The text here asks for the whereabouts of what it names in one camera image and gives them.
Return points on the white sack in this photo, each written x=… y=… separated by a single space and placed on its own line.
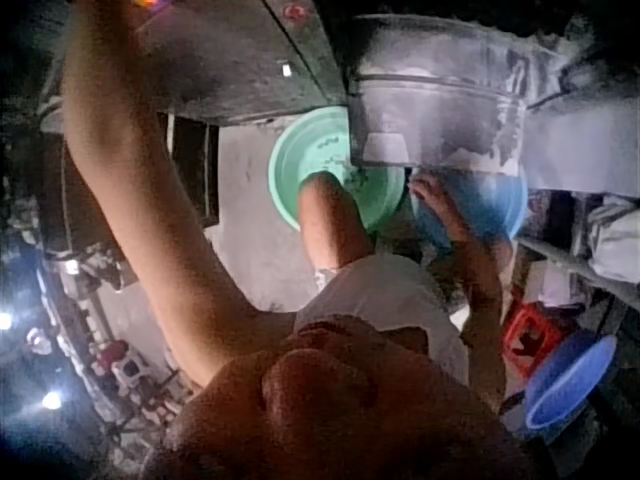
x=615 y=240

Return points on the cluttered shelf with goods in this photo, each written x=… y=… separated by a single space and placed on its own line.
x=75 y=325

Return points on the grey concrete counter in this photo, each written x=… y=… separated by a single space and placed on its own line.
x=225 y=55

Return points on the person's right hand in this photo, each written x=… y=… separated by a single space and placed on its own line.
x=440 y=205

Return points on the white plastic stool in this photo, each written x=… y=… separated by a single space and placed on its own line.
x=131 y=371

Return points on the large metal pot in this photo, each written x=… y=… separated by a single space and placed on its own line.
x=430 y=105

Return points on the blue plastic basin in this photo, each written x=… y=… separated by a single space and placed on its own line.
x=570 y=382
x=492 y=205

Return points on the red plastic stool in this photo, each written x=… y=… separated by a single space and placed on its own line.
x=530 y=337

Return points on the person's legs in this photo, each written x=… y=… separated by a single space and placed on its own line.
x=332 y=225

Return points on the green plastic basin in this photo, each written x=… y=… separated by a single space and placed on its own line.
x=310 y=150

